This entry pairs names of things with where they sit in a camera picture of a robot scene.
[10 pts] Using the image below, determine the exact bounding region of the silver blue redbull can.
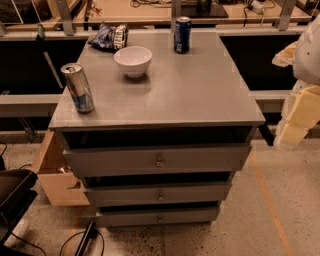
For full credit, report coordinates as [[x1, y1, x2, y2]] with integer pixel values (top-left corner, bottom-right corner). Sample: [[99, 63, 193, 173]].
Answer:
[[61, 63, 94, 113]]

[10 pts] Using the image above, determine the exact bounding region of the wooden box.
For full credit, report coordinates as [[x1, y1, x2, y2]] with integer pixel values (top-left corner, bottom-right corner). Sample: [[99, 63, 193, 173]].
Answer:
[[31, 130, 89, 206]]

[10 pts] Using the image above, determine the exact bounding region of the grey drawer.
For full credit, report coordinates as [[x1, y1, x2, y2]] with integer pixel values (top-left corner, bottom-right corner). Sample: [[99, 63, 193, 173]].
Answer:
[[96, 207, 220, 227], [64, 145, 250, 177], [84, 183, 231, 207]]

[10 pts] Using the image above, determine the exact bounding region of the black floor cable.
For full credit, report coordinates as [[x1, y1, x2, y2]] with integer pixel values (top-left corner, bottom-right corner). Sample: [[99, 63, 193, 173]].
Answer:
[[59, 220, 106, 256]]

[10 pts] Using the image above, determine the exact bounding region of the blue pepsi can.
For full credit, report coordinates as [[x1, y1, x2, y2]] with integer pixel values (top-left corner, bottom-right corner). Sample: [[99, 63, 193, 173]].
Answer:
[[174, 16, 191, 54]]

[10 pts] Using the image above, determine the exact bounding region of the grey middle drawer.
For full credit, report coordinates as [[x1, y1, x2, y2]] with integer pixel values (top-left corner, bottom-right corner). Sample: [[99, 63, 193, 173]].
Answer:
[[84, 183, 231, 207]]

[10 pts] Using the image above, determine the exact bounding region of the grey drawer cabinet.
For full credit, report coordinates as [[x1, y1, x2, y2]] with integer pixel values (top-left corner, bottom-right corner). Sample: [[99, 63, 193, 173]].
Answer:
[[49, 32, 265, 215]]

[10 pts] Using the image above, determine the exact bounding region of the grey top drawer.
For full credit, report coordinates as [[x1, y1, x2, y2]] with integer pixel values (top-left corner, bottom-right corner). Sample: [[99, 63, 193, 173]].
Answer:
[[64, 145, 250, 177]]

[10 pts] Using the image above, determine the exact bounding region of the white ceramic bowl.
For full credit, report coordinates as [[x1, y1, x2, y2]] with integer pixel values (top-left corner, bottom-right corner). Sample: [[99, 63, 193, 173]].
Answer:
[[114, 46, 152, 78]]

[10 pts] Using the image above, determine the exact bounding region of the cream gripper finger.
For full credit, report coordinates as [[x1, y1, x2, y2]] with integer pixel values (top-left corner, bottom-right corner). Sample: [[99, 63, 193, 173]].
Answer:
[[275, 80, 320, 146], [272, 42, 297, 67]]

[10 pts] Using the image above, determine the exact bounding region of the blue chip bag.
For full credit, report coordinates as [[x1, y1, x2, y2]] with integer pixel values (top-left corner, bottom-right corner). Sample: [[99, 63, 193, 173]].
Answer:
[[89, 22, 129, 51]]

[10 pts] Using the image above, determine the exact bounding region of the grey bottom drawer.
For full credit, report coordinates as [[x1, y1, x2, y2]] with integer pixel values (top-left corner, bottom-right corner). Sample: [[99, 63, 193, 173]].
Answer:
[[96, 207, 220, 227]]

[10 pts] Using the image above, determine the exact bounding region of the black monitor base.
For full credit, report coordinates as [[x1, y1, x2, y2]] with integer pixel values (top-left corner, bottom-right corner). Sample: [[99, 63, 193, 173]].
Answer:
[[181, 0, 229, 18]]

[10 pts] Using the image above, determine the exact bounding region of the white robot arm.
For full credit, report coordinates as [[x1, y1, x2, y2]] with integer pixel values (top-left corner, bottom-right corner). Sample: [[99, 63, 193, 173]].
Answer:
[[272, 16, 320, 147]]

